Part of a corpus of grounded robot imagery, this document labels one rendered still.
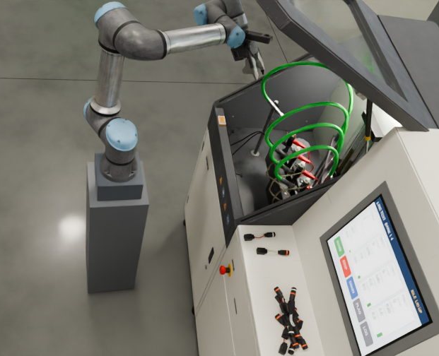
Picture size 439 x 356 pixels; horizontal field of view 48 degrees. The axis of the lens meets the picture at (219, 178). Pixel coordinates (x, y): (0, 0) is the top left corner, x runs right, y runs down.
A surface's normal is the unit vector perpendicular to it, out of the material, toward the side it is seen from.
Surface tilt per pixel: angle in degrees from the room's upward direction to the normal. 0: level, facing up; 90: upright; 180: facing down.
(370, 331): 76
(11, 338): 0
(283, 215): 90
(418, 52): 0
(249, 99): 90
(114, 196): 90
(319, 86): 90
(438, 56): 0
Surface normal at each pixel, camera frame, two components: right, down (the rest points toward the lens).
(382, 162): -0.89, -0.18
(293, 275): 0.21, -0.61
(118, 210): 0.21, 0.79
